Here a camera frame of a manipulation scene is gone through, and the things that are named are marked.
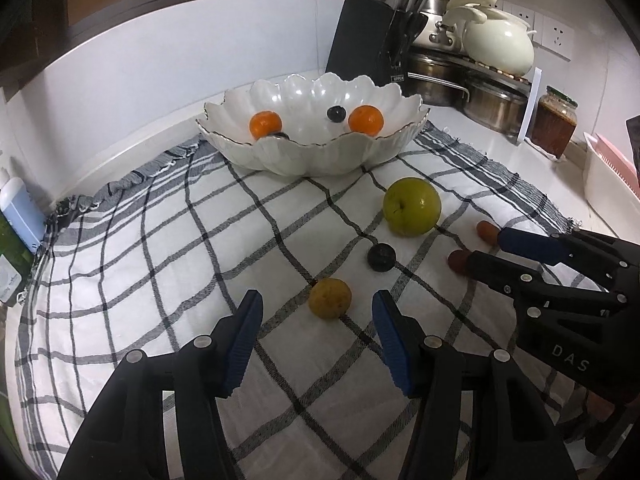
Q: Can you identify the large steel pot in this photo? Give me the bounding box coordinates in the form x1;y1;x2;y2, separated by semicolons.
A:
405;50;473;108

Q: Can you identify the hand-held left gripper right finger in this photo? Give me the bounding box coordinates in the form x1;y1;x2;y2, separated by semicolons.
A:
371;289;573;480

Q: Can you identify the person's right hand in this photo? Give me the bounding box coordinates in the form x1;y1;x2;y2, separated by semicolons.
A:
565;387;617;443

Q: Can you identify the white lid rack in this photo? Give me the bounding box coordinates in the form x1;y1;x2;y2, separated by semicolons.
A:
517;66;543;143

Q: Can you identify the white plastic basin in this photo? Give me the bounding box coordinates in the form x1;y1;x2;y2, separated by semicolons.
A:
582;132;640;221

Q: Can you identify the small white pot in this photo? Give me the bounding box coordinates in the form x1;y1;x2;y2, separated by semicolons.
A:
412;12;466;53

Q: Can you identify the orange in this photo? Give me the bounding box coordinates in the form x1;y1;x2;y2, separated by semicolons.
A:
249;111;283;142
348;105;385;137

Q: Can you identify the white scalloped bowl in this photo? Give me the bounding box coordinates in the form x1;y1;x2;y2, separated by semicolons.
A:
196;72;430;177

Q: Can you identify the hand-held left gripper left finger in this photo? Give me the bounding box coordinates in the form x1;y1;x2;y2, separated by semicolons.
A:
57;289;264;480

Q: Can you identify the green round fruit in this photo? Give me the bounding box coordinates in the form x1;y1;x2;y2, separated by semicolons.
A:
383;177;443;237

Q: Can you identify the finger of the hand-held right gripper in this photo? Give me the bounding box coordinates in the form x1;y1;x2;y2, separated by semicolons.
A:
467;250;628;317
499;226;640;291

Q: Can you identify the pink colander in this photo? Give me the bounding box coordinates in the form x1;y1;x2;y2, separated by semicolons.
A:
595;134;640;186

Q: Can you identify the black white checked cloth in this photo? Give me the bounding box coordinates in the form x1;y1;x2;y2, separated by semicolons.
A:
17;121;621;480

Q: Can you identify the glass jar of sauce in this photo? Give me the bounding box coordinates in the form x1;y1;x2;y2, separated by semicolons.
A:
530;86;579;158

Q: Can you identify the black knife block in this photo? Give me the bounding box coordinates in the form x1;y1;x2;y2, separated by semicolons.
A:
325;0;431;86

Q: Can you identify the green dish soap bottle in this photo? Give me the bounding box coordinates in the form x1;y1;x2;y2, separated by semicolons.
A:
0;210;36;306

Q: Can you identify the cream ceramic pot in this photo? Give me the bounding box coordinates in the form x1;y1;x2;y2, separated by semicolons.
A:
460;7;538;78

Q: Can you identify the blue pump soap bottle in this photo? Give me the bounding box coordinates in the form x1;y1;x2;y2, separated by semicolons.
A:
0;165;48;253

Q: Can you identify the white wall socket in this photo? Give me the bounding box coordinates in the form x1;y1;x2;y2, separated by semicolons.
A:
535;12;576;63
502;2;535;28

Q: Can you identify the small yellow fruit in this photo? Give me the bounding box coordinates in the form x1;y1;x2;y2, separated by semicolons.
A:
307;277;353;320

